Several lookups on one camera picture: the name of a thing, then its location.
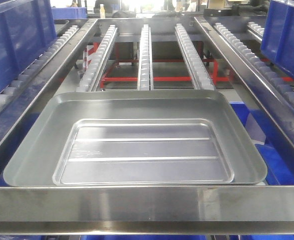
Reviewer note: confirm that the yellow bottle in background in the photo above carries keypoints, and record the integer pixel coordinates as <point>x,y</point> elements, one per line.
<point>102,11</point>

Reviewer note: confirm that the white roller track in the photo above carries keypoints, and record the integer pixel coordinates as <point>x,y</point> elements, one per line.
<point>199,76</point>
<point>145,67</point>
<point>92,76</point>

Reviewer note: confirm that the right white roller track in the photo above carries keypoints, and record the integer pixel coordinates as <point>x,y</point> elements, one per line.
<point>199,76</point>

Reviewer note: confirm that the left white roller track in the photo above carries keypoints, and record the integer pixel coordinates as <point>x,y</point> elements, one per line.
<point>92,76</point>

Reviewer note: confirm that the small silver ribbed tray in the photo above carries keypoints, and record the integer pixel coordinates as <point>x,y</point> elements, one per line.
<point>101,152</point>

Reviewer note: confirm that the large silver tray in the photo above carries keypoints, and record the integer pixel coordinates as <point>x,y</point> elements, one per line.
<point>36,159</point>

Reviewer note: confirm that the right steel divider rail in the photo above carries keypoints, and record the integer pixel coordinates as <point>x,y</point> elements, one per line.
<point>278,109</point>

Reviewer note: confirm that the blue crate below right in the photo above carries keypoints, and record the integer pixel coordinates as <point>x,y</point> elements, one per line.
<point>279,170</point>

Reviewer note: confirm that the blue crate upper left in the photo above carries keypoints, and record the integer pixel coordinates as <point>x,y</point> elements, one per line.
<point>26,31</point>

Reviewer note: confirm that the middle white roller track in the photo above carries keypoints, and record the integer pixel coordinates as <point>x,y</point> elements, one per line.
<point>145,67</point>

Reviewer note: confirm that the steel front rack beam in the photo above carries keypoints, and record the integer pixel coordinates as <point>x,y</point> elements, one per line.
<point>206,209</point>

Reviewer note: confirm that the far left roller track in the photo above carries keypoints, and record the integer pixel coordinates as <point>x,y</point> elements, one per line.
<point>25,76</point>

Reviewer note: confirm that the steel divider rail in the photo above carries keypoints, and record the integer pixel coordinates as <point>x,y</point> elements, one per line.
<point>57,66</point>
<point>278,109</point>

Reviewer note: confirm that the red metal cart frame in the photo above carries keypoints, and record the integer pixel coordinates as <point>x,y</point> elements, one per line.
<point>169,69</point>

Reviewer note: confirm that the blue crate upper right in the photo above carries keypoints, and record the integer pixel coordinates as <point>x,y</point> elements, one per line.
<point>278,38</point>

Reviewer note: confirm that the far right roller track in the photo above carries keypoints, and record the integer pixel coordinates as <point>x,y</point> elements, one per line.
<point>273,78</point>

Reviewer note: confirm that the left steel divider rail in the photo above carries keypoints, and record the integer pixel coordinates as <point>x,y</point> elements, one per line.
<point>57,66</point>

